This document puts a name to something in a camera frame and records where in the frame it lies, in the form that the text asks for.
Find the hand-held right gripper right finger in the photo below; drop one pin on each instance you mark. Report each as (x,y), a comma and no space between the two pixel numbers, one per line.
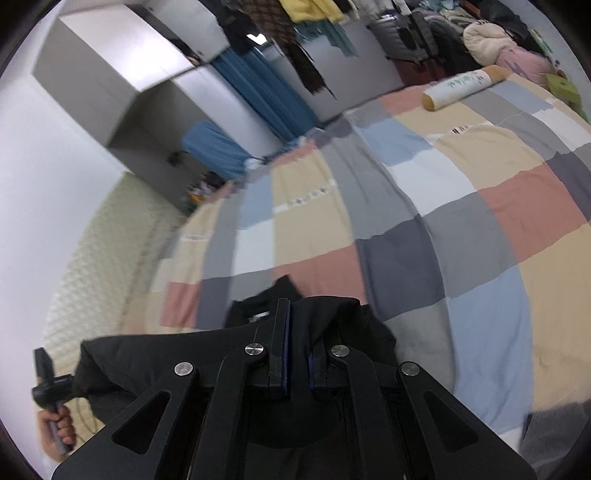
(319,381)

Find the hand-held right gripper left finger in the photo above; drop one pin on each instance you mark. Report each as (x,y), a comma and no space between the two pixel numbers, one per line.
(284,350)

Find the black puffer jacket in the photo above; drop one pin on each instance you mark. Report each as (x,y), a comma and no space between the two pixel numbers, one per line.
(337,318)

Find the person's left hand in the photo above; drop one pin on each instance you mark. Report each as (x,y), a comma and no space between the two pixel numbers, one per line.
(48,436)

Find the cream quilted headboard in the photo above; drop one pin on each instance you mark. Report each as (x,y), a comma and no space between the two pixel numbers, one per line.
(101,258)

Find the row of small bottles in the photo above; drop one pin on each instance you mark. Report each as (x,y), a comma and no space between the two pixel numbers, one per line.
(207,185)

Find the patchwork bed blanket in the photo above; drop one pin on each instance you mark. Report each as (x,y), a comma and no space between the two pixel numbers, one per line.
(461,230)

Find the blue covered fan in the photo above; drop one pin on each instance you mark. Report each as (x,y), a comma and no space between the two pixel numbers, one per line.
(217,147)

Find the black power adapter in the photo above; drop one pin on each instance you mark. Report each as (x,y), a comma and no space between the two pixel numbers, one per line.
(175,159)

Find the blue curtain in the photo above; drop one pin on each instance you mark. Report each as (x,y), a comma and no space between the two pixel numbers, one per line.
(263,87)

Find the brown plaid scarf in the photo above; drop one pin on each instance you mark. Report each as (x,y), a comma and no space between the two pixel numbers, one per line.
(304,64)

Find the teal hanging cloth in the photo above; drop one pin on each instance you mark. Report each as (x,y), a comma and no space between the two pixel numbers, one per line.
(332,37)

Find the black hanging coat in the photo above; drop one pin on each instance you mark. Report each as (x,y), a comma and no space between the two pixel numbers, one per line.
(235,27)

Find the yellow fleece jacket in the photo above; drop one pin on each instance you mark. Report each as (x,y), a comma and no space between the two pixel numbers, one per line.
(309,9)

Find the black bag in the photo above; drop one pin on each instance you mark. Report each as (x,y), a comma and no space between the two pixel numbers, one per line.
(425,34)

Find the cream padded coat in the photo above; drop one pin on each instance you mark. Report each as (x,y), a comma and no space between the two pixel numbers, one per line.
(487,41)

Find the pink cloth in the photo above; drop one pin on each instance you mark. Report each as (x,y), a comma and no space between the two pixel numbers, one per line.
(526,64)

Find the light blue bedding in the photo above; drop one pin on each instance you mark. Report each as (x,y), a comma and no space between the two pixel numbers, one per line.
(443,8)

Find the green block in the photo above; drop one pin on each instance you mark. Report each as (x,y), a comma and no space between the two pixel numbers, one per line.
(563,87)

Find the black crumpled cloth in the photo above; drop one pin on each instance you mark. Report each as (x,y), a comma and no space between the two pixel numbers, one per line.
(503,16)

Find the grey wall cabinet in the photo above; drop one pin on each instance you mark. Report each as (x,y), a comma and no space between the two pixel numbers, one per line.
(115,60)

